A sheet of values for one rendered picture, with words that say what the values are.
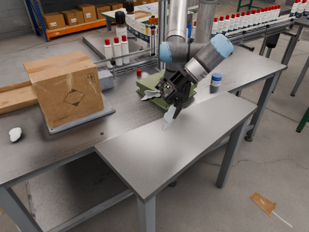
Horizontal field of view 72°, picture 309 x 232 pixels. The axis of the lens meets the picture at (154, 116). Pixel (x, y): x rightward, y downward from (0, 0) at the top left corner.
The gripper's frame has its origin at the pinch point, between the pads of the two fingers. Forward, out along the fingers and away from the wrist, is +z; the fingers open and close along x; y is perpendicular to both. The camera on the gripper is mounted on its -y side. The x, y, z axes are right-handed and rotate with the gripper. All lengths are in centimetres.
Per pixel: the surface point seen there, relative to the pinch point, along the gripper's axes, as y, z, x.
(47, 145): 1, 52, -28
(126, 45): -45, -1, -81
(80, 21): -222, 78, -419
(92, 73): -5.6, 14.8, -43.7
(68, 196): -42, 97, -22
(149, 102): -43, 10, -31
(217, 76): -71, -31, -26
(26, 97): -7, 63, -75
